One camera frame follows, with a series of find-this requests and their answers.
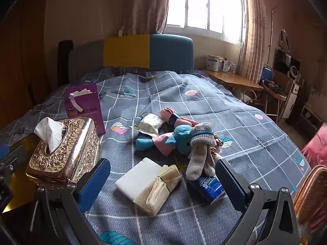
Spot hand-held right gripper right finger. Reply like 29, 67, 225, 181
215, 158, 300, 245

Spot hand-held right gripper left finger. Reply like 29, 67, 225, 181
31, 158, 111, 245

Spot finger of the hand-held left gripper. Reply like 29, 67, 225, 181
0, 144, 28, 182

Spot pink satin scrunchie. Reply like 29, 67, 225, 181
214, 134, 226, 157

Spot pink towel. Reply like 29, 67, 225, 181
159, 108, 197, 127

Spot blue tissue pack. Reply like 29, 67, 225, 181
186, 175, 226, 205

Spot gold embossed tissue box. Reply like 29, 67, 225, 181
26, 117, 101, 190

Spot white block with mesh bow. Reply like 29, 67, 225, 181
114, 157, 182, 216

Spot grey knitted socks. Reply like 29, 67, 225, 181
186, 122, 220, 182

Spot white tissue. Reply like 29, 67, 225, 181
34, 117, 65, 154

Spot blue plush elephant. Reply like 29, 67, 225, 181
135, 125, 195, 157

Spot purple paper box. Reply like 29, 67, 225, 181
64, 83, 106, 136

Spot white snack packet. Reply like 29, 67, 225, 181
130, 113, 166, 136

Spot grey checked leaf blanket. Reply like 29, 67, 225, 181
0, 66, 313, 245

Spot rose gold basket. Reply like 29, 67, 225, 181
292, 165, 327, 235

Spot pink cloth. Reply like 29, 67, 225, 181
301, 122, 327, 169

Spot wooden desk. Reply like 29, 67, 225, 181
203, 69, 263, 91

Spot white cabinet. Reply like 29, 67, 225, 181
282, 83, 299, 119

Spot wooden wardrobe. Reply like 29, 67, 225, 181
0, 0, 59, 123

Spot blue folding chair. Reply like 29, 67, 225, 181
259, 65, 288, 118

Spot small clear boxes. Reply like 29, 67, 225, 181
220, 59, 237, 72

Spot white appliance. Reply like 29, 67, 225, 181
206, 55, 220, 72

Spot grey yellow blue headboard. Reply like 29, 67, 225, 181
58, 34, 194, 87

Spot pink patterned curtain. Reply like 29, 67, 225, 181
120, 0, 174, 35
240, 0, 269, 82

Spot window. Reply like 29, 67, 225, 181
166, 0, 243, 44

